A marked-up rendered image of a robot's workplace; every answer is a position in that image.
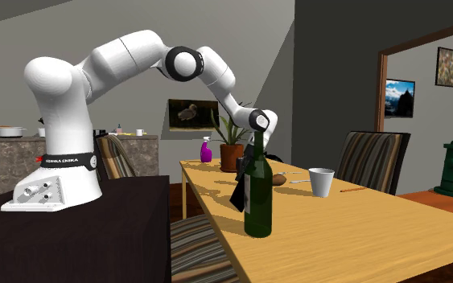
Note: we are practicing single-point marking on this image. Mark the silver spoon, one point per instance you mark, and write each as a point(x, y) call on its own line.
point(300, 181)

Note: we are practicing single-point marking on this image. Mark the light wooden dining table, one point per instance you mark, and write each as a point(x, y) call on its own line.
point(336, 235)

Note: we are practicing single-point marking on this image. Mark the orange pencil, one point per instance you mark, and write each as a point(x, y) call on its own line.
point(353, 189)

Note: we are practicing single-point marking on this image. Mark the wall picture of mountain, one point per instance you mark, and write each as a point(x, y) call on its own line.
point(399, 98)

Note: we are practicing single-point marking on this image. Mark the white cup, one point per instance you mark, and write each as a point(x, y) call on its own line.
point(322, 182)

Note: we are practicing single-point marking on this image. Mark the silver fork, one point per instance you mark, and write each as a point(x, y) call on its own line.
point(290, 173)

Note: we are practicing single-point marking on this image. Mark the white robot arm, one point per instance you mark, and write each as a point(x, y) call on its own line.
point(63, 117)

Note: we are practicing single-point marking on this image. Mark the dark robot stand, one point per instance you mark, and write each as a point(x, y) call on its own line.
point(73, 243)

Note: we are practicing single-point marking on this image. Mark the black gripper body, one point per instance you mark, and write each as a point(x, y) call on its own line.
point(241, 166)

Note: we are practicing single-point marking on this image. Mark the dark green glass bottle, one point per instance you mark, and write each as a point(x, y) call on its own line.
point(258, 196)

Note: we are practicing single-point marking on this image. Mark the striped chair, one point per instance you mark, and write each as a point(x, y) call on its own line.
point(116, 156)
point(367, 160)

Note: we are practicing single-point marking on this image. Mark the marble kitchen counter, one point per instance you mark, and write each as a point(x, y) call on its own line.
point(2, 164)

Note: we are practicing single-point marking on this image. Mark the speckled abstract wall picture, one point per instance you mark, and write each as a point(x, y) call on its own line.
point(451, 67)

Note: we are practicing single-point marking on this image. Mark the purple spray bottle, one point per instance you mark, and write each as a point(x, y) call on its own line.
point(205, 153)

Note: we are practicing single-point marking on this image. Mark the orange side table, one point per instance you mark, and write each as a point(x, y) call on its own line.
point(442, 202)

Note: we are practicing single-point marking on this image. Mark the green plant in brown pot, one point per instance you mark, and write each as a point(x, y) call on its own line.
point(232, 156)

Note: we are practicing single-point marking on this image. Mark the wall picture of duck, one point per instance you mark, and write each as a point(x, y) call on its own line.
point(192, 114)

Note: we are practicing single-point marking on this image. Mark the brown door frame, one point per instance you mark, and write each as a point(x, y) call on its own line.
point(381, 94)

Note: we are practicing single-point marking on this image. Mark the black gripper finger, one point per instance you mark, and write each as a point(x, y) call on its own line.
point(238, 198)

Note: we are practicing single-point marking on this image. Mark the brown potato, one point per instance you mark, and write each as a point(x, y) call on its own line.
point(279, 179)

